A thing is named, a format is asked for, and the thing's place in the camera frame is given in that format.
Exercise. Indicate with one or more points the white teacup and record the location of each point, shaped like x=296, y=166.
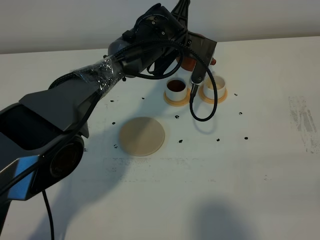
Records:
x=220, y=86
x=176, y=89

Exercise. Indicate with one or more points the left white teacup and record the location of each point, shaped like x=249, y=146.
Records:
x=176, y=89

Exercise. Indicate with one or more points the brown clay teapot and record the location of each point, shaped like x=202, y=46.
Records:
x=189, y=64

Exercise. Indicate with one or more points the left orange coaster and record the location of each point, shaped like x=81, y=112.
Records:
x=180, y=103

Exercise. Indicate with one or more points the right white teacup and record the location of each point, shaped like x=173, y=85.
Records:
x=220, y=86

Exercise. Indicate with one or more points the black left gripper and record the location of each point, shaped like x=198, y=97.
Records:
x=159, y=34

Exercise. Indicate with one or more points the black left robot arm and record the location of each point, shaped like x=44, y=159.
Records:
x=41, y=136

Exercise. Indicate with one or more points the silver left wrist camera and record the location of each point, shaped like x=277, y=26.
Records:
x=202, y=50

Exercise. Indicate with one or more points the beige round teapot saucer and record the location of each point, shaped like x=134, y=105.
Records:
x=141, y=136

